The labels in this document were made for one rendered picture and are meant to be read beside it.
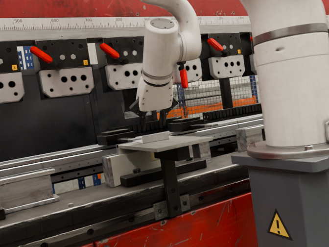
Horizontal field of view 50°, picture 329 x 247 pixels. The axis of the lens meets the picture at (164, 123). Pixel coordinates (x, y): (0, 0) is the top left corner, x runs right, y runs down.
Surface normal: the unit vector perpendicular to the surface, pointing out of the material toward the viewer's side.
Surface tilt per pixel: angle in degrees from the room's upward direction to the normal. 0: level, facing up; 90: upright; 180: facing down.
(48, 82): 90
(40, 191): 90
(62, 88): 90
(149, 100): 131
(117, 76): 90
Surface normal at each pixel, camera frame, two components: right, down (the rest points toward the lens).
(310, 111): -0.05, 0.06
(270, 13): -0.66, 0.22
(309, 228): -0.26, 0.09
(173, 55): 0.39, 0.60
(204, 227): 0.47, -0.02
